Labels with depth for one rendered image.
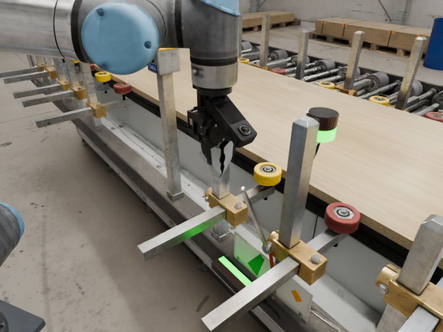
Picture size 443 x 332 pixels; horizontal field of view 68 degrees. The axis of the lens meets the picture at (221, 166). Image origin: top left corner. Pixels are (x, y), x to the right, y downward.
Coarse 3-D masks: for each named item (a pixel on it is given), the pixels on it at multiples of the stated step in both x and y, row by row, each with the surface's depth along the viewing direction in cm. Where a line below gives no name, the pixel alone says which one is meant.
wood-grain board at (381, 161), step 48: (144, 96) 154; (192, 96) 149; (240, 96) 149; (288, 96) 149; (336, 96) 149; (288, 144) 109; (336, 144) 109; (384, 144) 109; (432, 144) 109; (336, 192) 86; (384, 192) 86; (432, 192) 86
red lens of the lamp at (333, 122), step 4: (308, 116) 61; (312, 116) 60; (316, 120) 60; (320, 120) 59; (324, 120) 59; (328, 120) 59; (332, 120) 59; (336, 120) 60; (320, 124) 60; (324, 124) 60; (328, 124) 60; (332, 124) 60; (336, 124) 61; (320, 128) 60; (324, 128) 60; (328, 128) 60; (332, 128) 61
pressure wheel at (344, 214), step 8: (328, 208) 79; (336, 208) 80; (344, 208) 80; (352, 208) 79; (328, 216) 77; (336, 216) 77; (344, 216) 77; (352, 216) 77; (360, 216) 77; (328, 224) 78; (336, 224) 76; (344, 224) 75; (352, 224) 75; (336, 232) 77; (344, 232) 76; (352, 232) 77
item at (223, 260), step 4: (220, 260) 92; (224, 260) 92; (224, 264) 91; (228, 264) 91; (228, 268) 90; (232, 268) 90; (236, 268) 90; (232, 272) 88; (236, 272) 88; (240, 272) 88; (236, 276) 87; (240, 276) 87; (244, 276) 87; (240, 280) 86; (244, 280) 86; (248, 280) 86; (248, 284) 85
